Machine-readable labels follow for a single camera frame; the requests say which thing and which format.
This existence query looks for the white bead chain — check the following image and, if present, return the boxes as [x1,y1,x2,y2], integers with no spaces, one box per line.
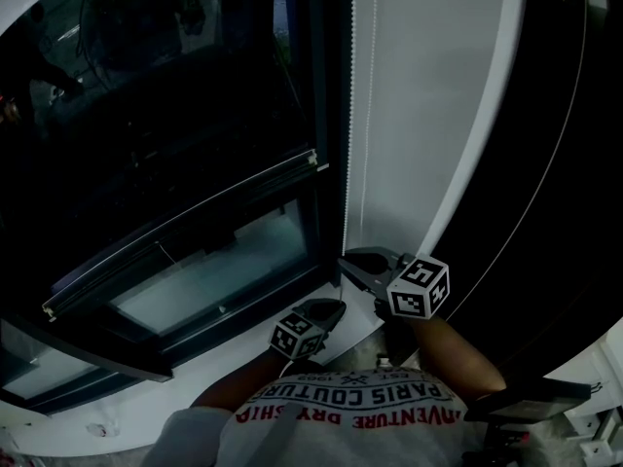
[340,0,379,258]

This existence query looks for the black flat box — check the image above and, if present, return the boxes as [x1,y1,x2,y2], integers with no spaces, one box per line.
[461,376,593,425]

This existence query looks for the white printed shirt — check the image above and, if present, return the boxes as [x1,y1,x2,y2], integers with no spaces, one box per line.
[145,367,488,467]

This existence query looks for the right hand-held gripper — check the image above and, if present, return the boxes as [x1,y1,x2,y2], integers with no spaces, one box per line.
[337,245,452,320]

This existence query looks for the white metal bracket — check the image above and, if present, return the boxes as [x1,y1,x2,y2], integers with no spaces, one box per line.
[576,401,623,462]

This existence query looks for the black window frame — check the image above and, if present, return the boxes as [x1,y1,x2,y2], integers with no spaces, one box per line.
[0,0,352,415]

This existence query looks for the white window sill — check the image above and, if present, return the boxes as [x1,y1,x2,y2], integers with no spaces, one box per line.
[0,279,386,462]

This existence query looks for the person's right forearm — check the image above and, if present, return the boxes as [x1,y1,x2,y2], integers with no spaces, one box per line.
[407,314,508,404]

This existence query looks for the person's left forearm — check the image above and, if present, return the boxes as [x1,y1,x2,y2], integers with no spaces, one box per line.
[188,345,293,411]

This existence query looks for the dark roller window covering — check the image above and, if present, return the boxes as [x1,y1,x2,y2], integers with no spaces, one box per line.
[0,0,320,322]

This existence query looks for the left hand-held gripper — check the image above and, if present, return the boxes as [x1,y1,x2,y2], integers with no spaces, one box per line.
[269,298,348,363]

